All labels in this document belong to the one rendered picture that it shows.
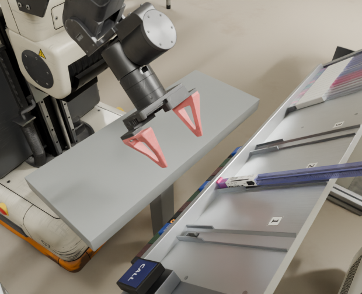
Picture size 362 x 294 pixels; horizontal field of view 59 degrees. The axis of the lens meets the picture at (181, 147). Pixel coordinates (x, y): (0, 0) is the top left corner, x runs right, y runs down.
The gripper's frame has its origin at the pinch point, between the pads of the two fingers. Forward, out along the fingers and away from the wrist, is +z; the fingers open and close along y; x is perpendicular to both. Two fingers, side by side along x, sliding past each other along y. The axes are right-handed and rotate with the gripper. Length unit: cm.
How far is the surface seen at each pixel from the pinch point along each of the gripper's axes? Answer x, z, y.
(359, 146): 16, 53, 84
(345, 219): 27, 78, 69
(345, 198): 9, 51, 50
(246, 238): -16.4, 9.1, -10.6
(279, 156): -11.3, 9.0, 7.8
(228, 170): -3.9, 7.6, 3.2
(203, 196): -3.9, 7.5, -4.2
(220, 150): 74, 36, 71
